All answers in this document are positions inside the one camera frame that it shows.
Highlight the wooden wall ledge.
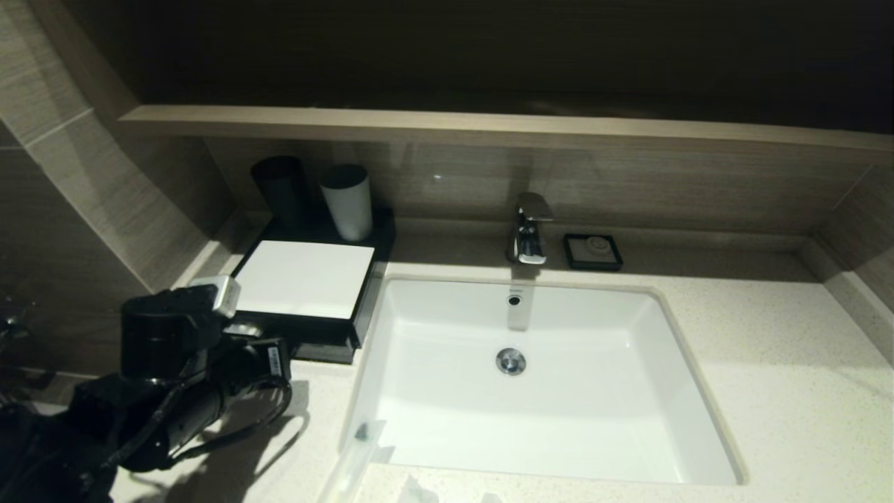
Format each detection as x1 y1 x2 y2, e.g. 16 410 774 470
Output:
119 105 894 166

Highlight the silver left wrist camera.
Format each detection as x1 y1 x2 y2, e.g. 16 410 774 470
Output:
190 275 242 319

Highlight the black box with white top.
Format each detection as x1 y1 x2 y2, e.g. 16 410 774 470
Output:
229 206 397 353

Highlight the black cup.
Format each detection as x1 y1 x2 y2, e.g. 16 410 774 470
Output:
251 155 312 228

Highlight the chrome faucet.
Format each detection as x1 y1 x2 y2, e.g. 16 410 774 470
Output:
508 192 555 265

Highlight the black square soap dish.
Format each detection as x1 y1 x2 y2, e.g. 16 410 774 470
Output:
563 233 624 272

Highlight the glossy black box drawer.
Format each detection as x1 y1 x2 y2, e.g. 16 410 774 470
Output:
237 318 360 365

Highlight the white ceramic sink basin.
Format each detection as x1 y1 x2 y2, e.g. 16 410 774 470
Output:
340 276 747 486

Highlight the grey plastic cup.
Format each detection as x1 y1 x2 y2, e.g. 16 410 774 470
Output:
319 164 374 242

